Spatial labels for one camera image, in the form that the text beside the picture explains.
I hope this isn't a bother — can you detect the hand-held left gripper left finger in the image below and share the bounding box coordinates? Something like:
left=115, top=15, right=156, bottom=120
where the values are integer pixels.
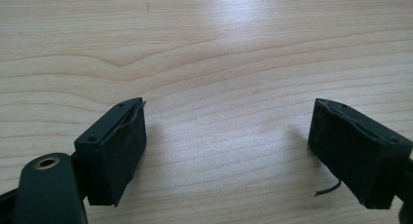
left=73, top=96, right=148, bottom=207

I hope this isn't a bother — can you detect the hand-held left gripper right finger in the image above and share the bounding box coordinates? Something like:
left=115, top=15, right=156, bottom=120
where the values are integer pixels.
left=307, top=97, right=413, bottom=210

